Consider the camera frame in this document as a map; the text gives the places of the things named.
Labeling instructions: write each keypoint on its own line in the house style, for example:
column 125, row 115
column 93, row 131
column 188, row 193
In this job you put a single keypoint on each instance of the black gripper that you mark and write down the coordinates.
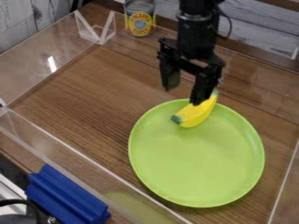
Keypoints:
column 193, row 44

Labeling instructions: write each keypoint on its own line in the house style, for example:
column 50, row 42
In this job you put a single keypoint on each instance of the yellow toy banana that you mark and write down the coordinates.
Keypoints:
column 193, row 115

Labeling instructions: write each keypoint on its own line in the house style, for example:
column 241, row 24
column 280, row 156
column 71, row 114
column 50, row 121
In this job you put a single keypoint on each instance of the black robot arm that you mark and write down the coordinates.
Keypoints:
column 197, row 7

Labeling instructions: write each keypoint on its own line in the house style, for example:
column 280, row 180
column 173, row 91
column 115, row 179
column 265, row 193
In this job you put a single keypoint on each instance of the green round plate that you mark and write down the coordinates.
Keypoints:
column 197, row 167

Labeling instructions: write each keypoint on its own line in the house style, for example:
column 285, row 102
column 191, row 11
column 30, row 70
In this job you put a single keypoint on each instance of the yellow labelled tin can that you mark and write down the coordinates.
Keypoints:
column 139, row 12

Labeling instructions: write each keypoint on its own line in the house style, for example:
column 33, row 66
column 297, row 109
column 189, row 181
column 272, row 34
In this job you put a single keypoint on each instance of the clear acrylic front barrier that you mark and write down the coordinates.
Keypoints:
column 129, row 205

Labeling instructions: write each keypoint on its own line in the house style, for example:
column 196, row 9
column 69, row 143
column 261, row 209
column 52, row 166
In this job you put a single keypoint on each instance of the blue plastic clamp block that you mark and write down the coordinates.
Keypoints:
column 64, row 199

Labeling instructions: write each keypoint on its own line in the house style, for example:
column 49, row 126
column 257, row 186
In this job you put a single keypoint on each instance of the clear acrylic corner bracket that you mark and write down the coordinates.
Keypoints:
column 95, row 33

